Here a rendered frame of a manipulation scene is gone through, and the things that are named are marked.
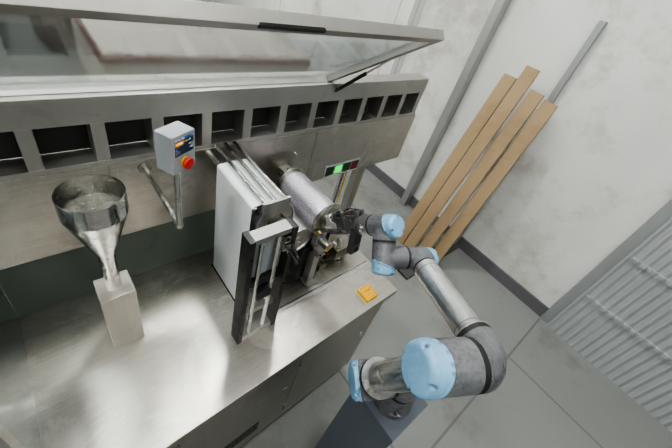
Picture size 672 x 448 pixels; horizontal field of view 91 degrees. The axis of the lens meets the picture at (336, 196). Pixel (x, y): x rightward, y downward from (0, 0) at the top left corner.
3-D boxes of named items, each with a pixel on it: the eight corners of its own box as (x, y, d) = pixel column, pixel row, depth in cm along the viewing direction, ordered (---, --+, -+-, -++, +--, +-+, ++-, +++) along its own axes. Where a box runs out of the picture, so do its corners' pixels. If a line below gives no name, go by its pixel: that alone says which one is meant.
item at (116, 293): (108, 361, 106) (65, 239, 72) (96, 326, 114) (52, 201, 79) (155, 338, 115) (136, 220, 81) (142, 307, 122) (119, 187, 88)
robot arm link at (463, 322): (542, 367, 70) (433, 237, 112) (499, 370, 67) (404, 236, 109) (518, 402, 75) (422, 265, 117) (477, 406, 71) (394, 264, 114)
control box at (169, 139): (179, 179, 76) (177, 141, 70) (156, 167, 77) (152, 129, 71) (201, 166, 81) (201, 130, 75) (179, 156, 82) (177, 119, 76)
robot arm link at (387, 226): (389, 240, 100) (390, 212, 101) (363, 238, 108) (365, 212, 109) (405, 241, 105) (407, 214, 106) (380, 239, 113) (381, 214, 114)
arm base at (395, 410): (419, 402, 121) (431, 391, 115) (392, 429, 111) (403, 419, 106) (391, 366, 129) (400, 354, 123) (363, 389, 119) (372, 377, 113)
